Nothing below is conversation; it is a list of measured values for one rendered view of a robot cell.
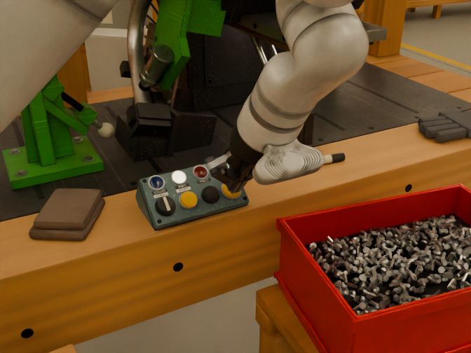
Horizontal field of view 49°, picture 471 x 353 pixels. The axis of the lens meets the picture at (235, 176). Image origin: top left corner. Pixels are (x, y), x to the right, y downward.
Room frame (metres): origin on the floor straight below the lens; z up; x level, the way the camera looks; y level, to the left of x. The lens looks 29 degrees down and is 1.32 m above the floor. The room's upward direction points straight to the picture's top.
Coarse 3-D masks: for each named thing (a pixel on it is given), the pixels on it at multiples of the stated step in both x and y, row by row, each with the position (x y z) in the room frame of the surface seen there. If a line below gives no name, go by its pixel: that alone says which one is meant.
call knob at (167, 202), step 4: (160, 200) 0.62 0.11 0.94; (164, 200) 0.62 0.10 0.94; (168, 200) 0.62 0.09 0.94; (172, 200) 0.63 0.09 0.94; (160, 204) 0.62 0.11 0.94; (164, 204) 0.62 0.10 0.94; (168, 204) 0.62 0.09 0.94; (172, 204) 0.62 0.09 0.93; (160, 208) 0.61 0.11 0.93; (164, 208) 0.61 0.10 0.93; (168, 208) 0.61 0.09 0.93; (172, 208) 0.62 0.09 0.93; (164, 212) 0.61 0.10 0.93; (168, 212) 0.61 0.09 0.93
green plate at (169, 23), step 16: (176, 0) 0.91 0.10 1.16; (192, 0) 0.87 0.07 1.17; (208, 0) 0.90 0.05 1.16; (160, 16) 0.95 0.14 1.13; (176, 16) 0.89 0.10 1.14; (192, 16) 0.89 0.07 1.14; (208, 16) 0.90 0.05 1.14; (224, 16) 0.91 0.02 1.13; (160, 32) 0.94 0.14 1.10; (176, 32) 0.88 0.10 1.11; (192, 32) 0.89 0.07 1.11; (208, 32) 0.90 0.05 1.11
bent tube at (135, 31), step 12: (144, 0) 0.97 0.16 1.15; (132, 12) 0.98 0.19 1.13; (144, 12) 0.98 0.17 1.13; (132, 24) 0.98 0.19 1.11; (132, 36) 0.97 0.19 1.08; (132, 48) 0.96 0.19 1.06; (132, 60) 0.94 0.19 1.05; (132, 72) 0.92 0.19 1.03; (132, 84) 0.91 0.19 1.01; (144, 96) 0.88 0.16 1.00
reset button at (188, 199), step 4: (184, 192) 0.65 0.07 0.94; (188, 192) 0.64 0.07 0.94; (192, 192) 0.65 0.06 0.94; (184, 196) 0.64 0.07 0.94; (188, 196) 0.64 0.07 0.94; (192, 196) 0.64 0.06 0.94; (180, 200) 0.64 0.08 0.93; (184, 200) 0.63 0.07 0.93; (188, 200) 0.63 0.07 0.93; (192, 200) 0.63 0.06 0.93; (196, 200) 0.64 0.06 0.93; (184, 204) 0.63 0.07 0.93; (188, 204) 0.63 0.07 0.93; (192, 204) 0.63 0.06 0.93
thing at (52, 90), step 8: (48, 88) 0.80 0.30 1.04; (56, 88) 0.80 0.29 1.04; (48, 96) 0.80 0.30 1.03; (56, 96) 0.80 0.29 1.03; (64, 96) 0.82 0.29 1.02; (48, 104) 0.79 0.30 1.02; (56, 104) 0.81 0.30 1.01; (72, 104) 0.83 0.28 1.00; (80, 104) 0.84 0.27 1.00; (88, 104) 0.85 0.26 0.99; (56, 112) 0.80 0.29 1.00; (64, 112) 0.80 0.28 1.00; (72, 112) 0.85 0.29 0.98; (80, 112) 0.83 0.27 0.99; (88, 112) 0.83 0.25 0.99; (96, 112) 0.84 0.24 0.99; (64, 120) 0.80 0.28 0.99; (72, 120) 0.81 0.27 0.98; (80, 120) 0.82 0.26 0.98; (88, 120) 0.83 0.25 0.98; (72, 128) 0.81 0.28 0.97; (80, 128) 0.81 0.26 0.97; (88, 128) 0.82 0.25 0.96
